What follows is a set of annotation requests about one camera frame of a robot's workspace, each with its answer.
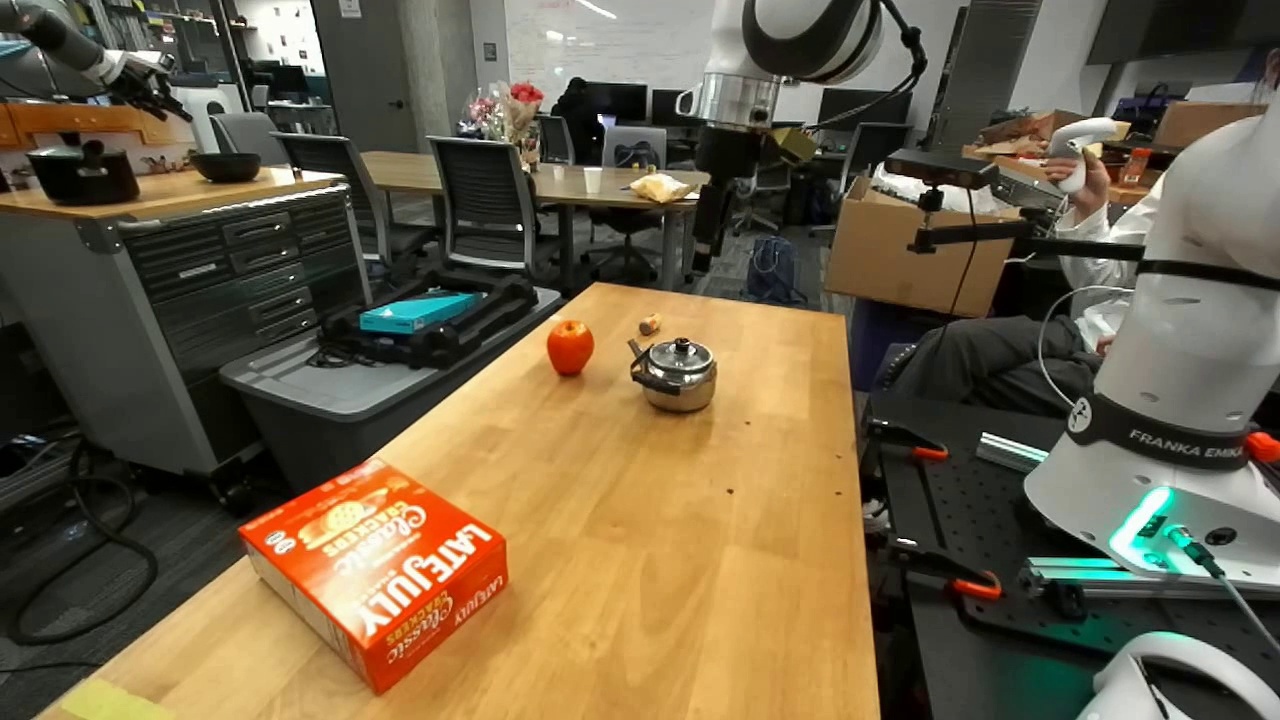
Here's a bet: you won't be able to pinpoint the yellow sponge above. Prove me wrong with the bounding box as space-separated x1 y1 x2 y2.
51 674 176 720

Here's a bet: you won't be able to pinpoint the white handheld controller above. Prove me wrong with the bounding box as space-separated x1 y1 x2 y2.
1046 116 1134 158

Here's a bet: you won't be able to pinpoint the wooden office table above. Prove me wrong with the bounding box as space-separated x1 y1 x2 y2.
355 146 711 291

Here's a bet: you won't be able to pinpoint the orange handled clamp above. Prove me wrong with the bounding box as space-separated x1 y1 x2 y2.
865 417 952 467
891 535 1007 609

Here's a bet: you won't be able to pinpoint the teal flat case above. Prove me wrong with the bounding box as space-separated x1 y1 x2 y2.
355 288 484 340

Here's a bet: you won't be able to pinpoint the seated person white shirt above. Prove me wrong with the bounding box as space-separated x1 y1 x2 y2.
886 130 1176 411

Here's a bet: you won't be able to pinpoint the grey drawer cabinet wooden top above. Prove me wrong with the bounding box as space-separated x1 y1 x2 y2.
0 165 375 481

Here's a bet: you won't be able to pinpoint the yellow object on office table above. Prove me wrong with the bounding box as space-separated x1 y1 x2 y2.
630 172 695 209

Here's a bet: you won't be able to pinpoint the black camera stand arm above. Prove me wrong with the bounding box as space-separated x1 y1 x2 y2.
908 182 1152 265

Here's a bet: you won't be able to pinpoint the white curved headset band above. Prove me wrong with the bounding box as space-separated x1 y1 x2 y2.
1078 626 1280 720

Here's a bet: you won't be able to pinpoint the black computer monitor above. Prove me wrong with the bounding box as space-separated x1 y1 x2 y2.
552 74 672 166

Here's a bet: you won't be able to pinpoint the grey mesh office chair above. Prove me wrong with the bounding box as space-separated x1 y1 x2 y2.
271 128 397 265
427 130 544 276

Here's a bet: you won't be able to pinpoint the silver pot with black handle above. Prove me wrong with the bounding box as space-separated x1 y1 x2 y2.
623 335 721 417

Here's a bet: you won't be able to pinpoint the grey plastic tote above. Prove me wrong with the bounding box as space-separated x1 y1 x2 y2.
216 278 569 490

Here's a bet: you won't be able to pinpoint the silver pot lid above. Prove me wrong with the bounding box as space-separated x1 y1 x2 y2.
652 335 721 380

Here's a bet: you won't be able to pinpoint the red flower bouquet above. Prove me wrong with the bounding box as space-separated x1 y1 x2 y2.
466 74 552 145

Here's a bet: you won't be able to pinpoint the black bowl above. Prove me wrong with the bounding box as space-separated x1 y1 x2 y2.
189 146 269 188

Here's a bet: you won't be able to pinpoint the silver aluminium rail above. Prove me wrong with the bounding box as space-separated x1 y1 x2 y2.
1023 551 1280 605

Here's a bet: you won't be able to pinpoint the orange Late July cracker box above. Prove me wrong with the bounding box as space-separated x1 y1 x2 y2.
237 459 513 697

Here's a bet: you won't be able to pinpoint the large cardboard box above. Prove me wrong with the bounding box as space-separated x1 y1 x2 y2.
824 176 1023 320

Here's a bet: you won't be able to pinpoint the red orange apple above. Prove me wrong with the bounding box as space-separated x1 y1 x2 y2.
544 315 600 380

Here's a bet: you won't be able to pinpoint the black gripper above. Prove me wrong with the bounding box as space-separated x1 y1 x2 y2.
690 124 767 291

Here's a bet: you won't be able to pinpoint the black floor cables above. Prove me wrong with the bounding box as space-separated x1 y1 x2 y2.
0 436 164 652

